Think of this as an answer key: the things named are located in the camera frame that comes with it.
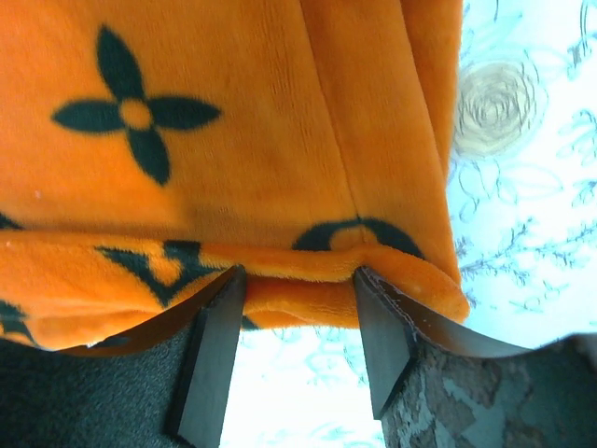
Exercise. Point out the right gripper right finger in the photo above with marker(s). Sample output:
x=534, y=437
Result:
x=435, y=383

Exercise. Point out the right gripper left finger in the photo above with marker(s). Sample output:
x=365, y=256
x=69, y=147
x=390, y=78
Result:
x=164, y=383

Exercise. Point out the floral table mat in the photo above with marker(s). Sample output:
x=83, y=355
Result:
x=522, y=199

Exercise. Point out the orange patterned pillowcase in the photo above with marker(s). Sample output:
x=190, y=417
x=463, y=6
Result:
x=149, y=146

